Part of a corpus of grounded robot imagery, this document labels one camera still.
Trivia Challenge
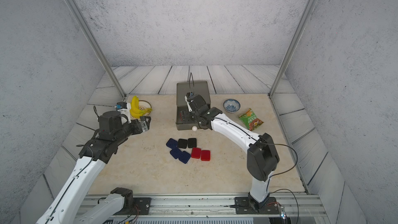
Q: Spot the white plate with green rim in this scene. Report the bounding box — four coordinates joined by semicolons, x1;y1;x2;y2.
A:
136;100;152;117

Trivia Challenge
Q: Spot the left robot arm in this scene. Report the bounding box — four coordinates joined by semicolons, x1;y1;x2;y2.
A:
37;110;151;224

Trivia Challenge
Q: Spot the blue white ceramic bowl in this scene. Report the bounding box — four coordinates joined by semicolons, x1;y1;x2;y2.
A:
223;99;241;113

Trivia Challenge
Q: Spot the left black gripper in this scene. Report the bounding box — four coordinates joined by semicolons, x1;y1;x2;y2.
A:
113;114;151;146

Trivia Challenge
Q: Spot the three-tier drawer cabinet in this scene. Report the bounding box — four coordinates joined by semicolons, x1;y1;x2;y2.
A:
176;80;211;112

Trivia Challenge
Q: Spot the yellow plastic banana bunch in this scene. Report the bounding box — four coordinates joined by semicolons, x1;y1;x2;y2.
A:
130;96;143;119

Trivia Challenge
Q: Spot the red brooch box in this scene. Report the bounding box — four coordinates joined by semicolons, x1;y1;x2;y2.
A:
191;147;202;159
201;150;211;161

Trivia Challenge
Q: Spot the left metal frame post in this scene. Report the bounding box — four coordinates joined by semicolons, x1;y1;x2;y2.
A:
64;0;126;99

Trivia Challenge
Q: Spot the right metal frame post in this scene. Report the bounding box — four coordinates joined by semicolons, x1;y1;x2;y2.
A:
268;0;317;99

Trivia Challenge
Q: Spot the navy blue brooch box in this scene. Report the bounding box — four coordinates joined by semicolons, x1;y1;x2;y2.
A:
170;148;182;159
166;139;178;149
178;151;191;164

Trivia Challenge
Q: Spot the aluminium mounting rail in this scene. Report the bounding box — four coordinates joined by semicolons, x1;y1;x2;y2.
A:
106;190;330;224

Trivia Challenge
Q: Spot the grey top drawer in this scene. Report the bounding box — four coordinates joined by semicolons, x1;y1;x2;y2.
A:
176;104;211;131

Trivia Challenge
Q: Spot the green snack packet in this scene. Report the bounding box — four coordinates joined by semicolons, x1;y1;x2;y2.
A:
238;108;263;131

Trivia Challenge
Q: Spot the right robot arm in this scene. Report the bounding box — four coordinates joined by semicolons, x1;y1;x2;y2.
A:
184;93;280;213

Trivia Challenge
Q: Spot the metal frame post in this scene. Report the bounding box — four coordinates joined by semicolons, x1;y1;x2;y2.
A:
64;0;126;99
268;0;317;99

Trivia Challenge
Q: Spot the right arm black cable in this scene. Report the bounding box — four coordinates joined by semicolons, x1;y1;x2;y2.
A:
188;72;300;224

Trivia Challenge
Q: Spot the black brooch box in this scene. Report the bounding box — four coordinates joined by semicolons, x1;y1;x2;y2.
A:
188;138;197;148
178;139;188;149

